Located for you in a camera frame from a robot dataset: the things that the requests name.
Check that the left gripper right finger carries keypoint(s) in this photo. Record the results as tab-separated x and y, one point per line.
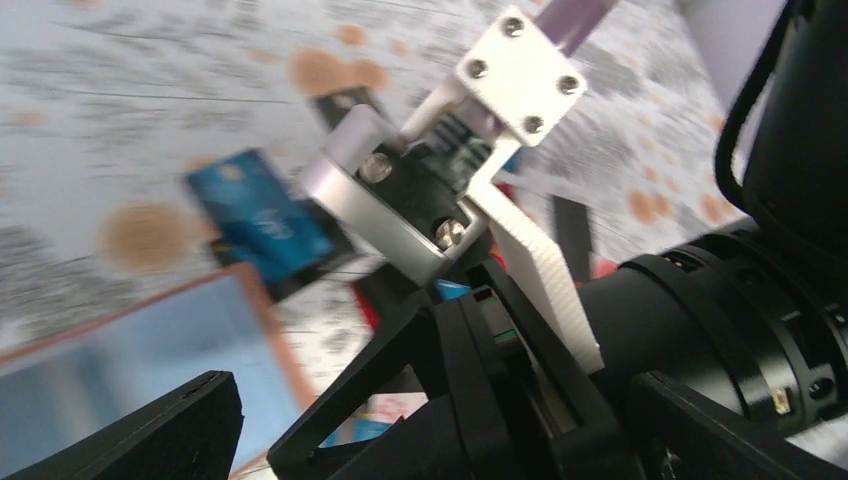
682	434

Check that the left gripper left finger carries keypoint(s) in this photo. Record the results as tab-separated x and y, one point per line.
191	432

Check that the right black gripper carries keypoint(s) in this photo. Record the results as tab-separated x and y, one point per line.
505	399

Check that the tan leather card holder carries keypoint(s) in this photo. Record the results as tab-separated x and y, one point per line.
57	391

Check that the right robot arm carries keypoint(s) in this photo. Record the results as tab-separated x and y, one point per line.
696	363

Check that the blue card far left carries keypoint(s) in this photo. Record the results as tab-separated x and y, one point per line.
290	242

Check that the floral patterned table mat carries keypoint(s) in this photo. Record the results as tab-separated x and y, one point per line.
107	105

